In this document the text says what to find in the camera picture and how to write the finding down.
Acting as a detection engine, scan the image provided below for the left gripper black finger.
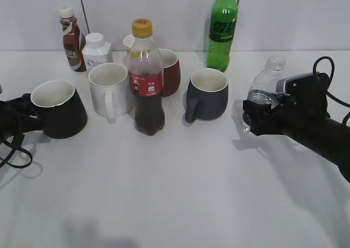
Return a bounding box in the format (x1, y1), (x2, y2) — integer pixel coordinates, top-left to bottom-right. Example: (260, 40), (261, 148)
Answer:
(21, 93), (36, 116)

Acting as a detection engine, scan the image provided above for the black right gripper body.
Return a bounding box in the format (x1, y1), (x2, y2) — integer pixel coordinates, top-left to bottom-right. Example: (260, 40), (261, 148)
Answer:
(266, 73), (350, 183)

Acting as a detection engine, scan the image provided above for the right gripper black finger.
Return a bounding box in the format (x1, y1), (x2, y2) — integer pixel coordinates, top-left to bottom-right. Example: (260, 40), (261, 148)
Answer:
(243, 100), (273, 135)

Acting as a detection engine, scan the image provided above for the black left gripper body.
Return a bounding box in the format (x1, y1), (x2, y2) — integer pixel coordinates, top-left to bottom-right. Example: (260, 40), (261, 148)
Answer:
(1, 97), (44, 142)

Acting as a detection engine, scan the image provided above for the clear water bottle green label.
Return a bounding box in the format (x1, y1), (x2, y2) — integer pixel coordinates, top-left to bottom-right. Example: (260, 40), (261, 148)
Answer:
(240, 55), (287, 134)

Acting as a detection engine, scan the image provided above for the black mug white interior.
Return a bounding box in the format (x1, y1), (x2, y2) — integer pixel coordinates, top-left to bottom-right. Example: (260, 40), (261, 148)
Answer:
(30, 80), (88, 139)

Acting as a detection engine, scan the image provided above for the dark grey mug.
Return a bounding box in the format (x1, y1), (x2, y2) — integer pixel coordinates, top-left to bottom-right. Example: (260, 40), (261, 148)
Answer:
(185, 68), (229, 123)

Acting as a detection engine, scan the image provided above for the brown coffee drink bottle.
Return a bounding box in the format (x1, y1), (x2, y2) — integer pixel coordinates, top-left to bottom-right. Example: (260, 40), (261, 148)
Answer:
(58, 5), (86, 72)

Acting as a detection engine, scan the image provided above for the white ceramic mug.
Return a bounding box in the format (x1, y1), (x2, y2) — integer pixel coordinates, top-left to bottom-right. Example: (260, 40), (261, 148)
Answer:
(87, 63), (135, 123)

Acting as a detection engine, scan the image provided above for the white plastic milk bottle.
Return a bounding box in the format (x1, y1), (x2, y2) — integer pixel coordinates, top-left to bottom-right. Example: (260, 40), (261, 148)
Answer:
(82, 33), (113, 72)

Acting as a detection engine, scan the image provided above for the dark red mug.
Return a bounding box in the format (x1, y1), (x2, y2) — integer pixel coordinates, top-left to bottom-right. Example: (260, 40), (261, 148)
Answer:
(159, 49), (181, 97)

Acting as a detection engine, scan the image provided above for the green soda bottle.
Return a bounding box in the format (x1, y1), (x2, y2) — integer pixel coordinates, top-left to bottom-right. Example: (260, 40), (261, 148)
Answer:
(206, 0), (238, 72)

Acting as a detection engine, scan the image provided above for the cola bottle yellow cap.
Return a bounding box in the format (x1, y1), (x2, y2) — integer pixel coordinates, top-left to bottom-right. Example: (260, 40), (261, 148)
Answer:
(127, 18), (165, 136)

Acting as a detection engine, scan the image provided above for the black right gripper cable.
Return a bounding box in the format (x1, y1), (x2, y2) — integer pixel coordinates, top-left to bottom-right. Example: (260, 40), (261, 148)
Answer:
(312, 56), (350, 127)

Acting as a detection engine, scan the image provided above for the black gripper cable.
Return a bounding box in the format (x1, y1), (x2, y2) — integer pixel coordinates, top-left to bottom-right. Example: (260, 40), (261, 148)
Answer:
(312, 56), (350, 127)
(0, 114), (33, 169)

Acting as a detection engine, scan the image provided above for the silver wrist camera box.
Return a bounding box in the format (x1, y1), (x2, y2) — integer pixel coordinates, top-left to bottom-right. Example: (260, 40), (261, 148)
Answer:
(275, 73), (321, 96)

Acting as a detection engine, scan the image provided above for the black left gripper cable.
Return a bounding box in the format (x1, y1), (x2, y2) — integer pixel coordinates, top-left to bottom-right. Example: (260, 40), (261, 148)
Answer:
(0, 114), (33, 169)

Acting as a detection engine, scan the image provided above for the black cable on wall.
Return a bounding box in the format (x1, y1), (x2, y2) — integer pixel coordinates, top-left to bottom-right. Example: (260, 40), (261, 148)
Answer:
(77, 0), (92, 34)

